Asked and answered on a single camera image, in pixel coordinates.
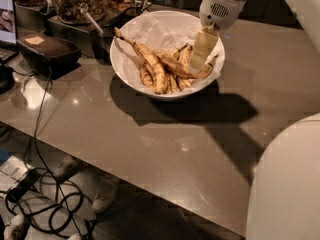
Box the long spotted banana left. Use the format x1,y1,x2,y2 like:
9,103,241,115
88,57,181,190
114,27,168,94

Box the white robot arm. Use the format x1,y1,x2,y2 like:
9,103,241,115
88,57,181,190
192,0,320,240

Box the black box with label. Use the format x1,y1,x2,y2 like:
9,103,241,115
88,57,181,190
17,33,81,80

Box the black round object left edge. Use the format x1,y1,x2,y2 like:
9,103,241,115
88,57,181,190
0,65,15,94

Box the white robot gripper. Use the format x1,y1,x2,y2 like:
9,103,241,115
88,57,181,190
190,0,246,69

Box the laptop with lit screen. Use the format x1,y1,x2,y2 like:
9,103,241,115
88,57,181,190
0,0,19,64

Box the white paper bowl liner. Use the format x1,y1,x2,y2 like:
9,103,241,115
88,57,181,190
114,10,224,89

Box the small spotted banana lower left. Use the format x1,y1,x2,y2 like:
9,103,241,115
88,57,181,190
139,63,153,88

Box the black power adapter on floor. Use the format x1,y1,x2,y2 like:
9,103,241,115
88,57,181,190
6,169,40,203

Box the white scoop in jar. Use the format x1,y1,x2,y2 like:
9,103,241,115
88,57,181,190
80,8,104,37

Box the black tray under jars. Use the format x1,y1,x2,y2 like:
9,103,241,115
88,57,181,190
16,1,144,61

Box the black cable to floor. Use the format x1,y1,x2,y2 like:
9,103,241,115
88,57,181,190
3,67,98,240

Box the glass jar of nuts centre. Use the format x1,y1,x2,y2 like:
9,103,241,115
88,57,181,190
52,0,105,25

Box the spotted banana across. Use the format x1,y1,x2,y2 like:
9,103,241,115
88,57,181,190
153,49,216,79

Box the white ceramic bowl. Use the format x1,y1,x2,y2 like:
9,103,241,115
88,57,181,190
110,10,225,101

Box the white paper on floor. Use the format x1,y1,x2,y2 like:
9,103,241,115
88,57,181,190
0,156,32,196

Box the spotted banana in middle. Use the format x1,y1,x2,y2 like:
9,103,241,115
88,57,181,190
168,45,190,93

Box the white chair base legs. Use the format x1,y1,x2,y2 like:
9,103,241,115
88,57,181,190
3,154,121,240

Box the spotted banana with upright stem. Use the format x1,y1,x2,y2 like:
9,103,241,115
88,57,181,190
176,44,192,91

